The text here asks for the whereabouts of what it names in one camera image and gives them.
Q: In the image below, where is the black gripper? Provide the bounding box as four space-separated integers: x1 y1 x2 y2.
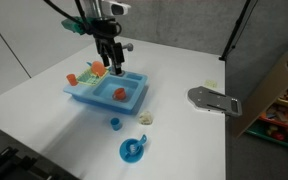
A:
93 19 126 75

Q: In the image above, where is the cream toy bottle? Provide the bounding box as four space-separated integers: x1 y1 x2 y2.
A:
138 110 154 126

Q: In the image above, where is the orange toy plate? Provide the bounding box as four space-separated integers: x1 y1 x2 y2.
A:
90 60 107 78

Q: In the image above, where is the grey toy faucet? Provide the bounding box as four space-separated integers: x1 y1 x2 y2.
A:
110 42 134 78

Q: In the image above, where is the yellow toy dish rack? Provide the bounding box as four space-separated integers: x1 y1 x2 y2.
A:
75 65 110 87

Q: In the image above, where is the blue toy sink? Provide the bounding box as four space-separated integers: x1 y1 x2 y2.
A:
62 69 149 116

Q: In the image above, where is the small blue toy cup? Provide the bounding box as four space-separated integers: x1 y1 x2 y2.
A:
110 117 123 132

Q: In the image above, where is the blue toy strainer scoop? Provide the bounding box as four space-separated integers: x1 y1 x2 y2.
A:
125 134 148 158

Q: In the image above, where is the blue toy plate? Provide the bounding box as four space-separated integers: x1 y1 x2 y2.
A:
118 138 145 164

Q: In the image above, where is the wooden toy storage shelf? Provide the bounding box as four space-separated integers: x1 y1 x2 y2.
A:
232 36 288 153

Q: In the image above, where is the yellow sticky note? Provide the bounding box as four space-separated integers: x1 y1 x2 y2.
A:
204 79 218 89

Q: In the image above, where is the grey metal mounting plate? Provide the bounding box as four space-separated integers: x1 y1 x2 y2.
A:
187 85 243 118

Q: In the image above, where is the black stand pole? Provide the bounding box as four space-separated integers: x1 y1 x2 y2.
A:
218 0 258 62

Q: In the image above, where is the black equipment beside table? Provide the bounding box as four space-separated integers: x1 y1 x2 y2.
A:
0 143 78 180

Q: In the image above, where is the orange toy mug with handle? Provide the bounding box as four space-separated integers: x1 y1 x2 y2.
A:
112 87 128 101

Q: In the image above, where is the orange toy cup without handle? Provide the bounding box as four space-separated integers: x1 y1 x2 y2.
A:
66 73 79 87

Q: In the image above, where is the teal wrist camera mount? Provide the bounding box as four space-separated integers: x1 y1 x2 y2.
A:
61 16 95 36

